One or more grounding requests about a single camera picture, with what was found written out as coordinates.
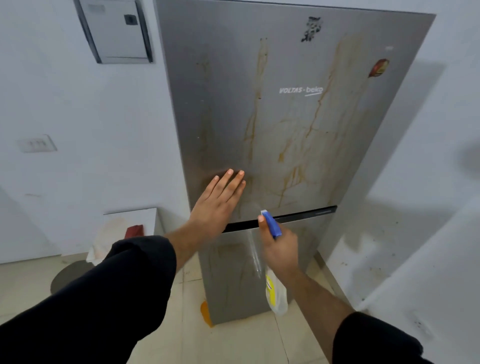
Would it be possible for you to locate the person's right hand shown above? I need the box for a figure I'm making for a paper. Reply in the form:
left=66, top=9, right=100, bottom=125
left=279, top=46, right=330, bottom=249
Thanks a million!
left=257, top=214, right=301, bottom=280

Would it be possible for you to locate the person's left hand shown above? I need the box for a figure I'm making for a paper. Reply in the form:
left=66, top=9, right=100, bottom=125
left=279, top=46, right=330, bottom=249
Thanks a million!
left=188, top=168, right=247, bottom=245

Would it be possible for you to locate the spray bottle blue nozzle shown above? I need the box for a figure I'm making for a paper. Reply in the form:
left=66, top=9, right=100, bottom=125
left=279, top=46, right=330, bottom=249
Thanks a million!
left=260, top=209, right=289, bottom=316

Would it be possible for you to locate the silver refrigerator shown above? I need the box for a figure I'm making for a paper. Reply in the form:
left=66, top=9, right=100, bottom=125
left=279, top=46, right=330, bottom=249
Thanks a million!
left=153, top=0, right=437, bottom=326

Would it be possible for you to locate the person's right forearm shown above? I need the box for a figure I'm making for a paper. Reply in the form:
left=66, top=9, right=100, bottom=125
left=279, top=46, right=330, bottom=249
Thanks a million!
left=286, top=269, right=436, bottom=364

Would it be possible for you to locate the person's left forearm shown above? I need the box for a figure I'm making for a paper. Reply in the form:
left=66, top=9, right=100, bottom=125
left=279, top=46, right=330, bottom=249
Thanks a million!
left=0, top=221, right=196, bottom=364

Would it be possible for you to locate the small white marble table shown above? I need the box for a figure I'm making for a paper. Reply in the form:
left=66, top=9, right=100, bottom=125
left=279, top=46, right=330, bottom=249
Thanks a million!
left=86, top=207, right=165, bottom=266

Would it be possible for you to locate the round dark woven mat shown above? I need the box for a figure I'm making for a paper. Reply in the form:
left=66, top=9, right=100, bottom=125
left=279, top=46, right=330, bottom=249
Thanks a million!
left=50, top=260, right=95, bottom=295

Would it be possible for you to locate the grey electrical panel box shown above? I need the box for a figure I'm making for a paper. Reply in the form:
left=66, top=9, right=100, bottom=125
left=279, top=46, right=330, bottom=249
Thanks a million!
left=73, top=0, right=154, bottom=65

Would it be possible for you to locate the torn black sticker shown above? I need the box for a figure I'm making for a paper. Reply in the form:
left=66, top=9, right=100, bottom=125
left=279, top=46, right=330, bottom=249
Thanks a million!
left=301, top=16, right=323, bottom=43

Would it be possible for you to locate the red round sticker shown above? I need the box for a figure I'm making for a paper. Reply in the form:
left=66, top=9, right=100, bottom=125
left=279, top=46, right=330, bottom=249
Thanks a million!
left=368, top=58, right=390, bottom=79

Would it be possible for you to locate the white wall switch plate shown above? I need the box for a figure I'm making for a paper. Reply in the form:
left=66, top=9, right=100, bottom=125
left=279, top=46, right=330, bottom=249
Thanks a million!
left=16, top=134, right=58, bottom=154

